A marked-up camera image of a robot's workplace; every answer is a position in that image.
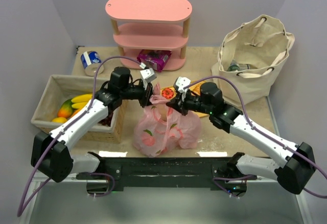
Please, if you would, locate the blue white tin can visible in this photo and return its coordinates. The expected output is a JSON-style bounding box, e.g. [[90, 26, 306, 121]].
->
[[80, 51, 104, 76]]

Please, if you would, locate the pink three-tier shelf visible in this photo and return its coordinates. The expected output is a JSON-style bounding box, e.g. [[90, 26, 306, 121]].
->
[[105, 0, 192, 71]]

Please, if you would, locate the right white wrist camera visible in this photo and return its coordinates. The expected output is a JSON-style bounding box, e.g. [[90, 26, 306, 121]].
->
[[173, 77, 191, 101]]

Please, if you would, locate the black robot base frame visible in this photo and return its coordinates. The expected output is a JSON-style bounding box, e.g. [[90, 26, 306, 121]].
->
[[77, 153, 257, 196]]

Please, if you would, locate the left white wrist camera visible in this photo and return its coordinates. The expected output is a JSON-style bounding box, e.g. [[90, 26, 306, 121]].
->
[[139, 62, 157, 83]]

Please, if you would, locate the clear water bottle green label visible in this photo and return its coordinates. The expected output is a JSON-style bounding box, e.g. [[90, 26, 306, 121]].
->
[[227, 59, 251, 72]]

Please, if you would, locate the orange mango fruit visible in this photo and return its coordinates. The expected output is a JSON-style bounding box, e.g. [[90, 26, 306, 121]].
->
[[57, 99, 74, 118]]

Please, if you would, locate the dark red grapes bunch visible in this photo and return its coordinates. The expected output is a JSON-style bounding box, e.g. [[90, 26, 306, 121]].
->
[[98, 113, 113, 127]]

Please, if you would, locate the wicker basket with liner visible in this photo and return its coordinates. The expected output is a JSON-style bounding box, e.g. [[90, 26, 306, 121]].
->
[[31, 75, 128, 144]]

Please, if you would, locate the purple snack packet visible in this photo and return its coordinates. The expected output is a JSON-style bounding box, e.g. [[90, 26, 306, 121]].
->
[[137, 50, 172, 72]]

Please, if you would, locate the long baguette bread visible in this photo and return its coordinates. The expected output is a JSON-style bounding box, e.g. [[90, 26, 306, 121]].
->
[[190, 81, 205, 95]]

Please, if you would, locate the cream canvas tote bag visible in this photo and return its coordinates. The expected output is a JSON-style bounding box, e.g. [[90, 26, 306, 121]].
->
[[211, 15, 295, 106]]

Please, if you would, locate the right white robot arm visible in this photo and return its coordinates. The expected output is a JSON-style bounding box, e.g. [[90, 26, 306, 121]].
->
[[167, 77, 316, 194]]

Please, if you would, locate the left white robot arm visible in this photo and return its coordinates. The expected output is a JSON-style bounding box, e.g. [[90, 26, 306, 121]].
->
[[31, 67, 156, 183]]

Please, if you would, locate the yellow plastic tray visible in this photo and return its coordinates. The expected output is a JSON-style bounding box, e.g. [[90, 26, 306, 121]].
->
[[159, 80, 213, 119]]

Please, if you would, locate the pink sprinkled donut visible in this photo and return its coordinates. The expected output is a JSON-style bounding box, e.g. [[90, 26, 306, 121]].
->
[[161, 87, 176, 100]]

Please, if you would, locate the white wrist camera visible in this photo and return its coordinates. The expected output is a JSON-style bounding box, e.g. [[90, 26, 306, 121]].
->
[[173, 77, 191, 101], [139, 62, 157, 83]]

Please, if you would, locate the pink plastic bag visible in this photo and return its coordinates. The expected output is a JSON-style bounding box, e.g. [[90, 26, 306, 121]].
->
[[132, 84, 201, 158]]

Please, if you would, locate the yellow banana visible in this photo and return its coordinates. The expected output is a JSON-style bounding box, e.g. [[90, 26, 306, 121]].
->
[[71, 94, 92, 109]]

